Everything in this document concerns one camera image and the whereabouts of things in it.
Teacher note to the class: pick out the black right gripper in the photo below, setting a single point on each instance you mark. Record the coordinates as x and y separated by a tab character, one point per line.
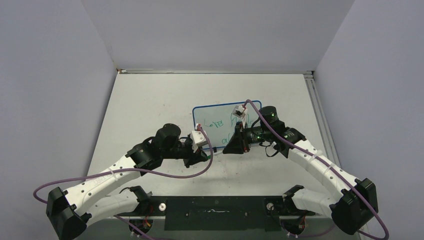
239	143

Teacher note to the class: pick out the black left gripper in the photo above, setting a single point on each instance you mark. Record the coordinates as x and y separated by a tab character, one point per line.
193	158

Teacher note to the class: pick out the blue framed whiteboard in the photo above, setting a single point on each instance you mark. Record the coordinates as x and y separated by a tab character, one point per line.
218	121

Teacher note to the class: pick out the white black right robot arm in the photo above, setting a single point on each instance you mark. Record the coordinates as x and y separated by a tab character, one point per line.
350	202

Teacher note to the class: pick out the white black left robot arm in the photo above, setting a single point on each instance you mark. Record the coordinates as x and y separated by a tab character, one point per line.
71	211

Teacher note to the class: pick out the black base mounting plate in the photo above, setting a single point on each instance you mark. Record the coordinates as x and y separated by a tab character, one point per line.
217	213

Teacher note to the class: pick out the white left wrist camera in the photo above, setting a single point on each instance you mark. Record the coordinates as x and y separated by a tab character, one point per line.
198	138

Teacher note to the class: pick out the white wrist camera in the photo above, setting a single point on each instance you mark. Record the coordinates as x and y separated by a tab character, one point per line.
198	138
240	112

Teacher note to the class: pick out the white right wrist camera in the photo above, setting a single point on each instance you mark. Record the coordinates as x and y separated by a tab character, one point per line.
240	112

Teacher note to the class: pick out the aluminium frame rail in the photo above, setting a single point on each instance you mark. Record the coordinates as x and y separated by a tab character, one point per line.
328	142

